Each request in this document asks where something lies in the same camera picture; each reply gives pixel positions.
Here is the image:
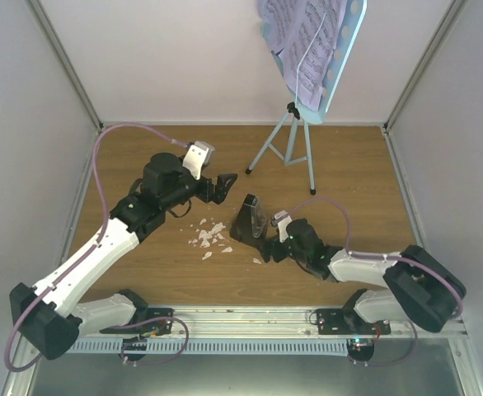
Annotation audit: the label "black metronome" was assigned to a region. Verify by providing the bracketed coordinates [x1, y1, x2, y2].
[229, 200, 267, 243]

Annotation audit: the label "clear plastic metronome cover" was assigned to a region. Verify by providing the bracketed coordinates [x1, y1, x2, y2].
[244, 194, 268, 238]

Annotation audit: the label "light blue music stand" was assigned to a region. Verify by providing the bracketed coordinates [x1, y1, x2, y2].
[246, 1, 368, 195]

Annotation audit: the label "sheet music pages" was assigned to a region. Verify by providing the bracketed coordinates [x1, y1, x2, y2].
[257, 0, 348, 111]

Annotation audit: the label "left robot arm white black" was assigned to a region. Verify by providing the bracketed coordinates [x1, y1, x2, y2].
[9, 147, 237, 360]

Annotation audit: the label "white paint patch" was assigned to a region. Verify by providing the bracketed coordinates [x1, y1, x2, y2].
[187, 218, 233, 261]

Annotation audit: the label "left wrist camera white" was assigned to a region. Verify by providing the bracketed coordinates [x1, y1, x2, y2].
[182, 140, 215, 180]

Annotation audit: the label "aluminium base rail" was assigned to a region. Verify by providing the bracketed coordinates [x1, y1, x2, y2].
[76, 304, 469, 337]

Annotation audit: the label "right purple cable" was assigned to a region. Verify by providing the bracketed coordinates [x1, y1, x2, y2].
[284, 196, 465, 368]

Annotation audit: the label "purple cable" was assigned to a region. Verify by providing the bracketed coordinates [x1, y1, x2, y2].
[3, 122, 191, 373]
[284, 196, 465, 368]

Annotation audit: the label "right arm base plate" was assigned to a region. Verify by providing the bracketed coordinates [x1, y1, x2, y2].
[308, 308, 392, 336]

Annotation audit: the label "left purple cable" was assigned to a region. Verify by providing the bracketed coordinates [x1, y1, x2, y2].
[3, 122, 191, 373]

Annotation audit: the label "grey slotted cable duct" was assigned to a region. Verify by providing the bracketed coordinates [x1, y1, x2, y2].
[69, 337, 348, 356]

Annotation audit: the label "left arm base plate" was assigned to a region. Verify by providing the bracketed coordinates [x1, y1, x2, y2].
[100, 307, 173, 337]

